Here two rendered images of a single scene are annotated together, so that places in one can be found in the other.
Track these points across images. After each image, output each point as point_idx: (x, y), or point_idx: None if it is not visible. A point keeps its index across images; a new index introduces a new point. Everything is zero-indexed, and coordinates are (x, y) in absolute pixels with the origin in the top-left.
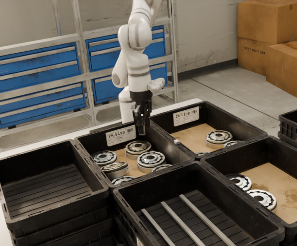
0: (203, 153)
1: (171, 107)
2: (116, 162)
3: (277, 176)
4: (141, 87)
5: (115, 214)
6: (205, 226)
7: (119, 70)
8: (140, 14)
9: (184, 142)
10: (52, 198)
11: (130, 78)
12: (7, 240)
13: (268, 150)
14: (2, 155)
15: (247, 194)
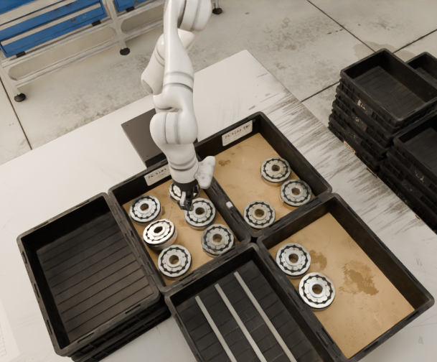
0: (258, 203)
1: (215, 67)
2: (161, 224)
3: (336, 239)
4: (186, 179)
5: None
6: (261, 321)
7: (151, 80)
8: (179, 90)
9: (235, 171)
10: (96, 273)
11: (172, 170)
12: None
13: (331, 205)
14: (24, 161)
15: (308, 308)
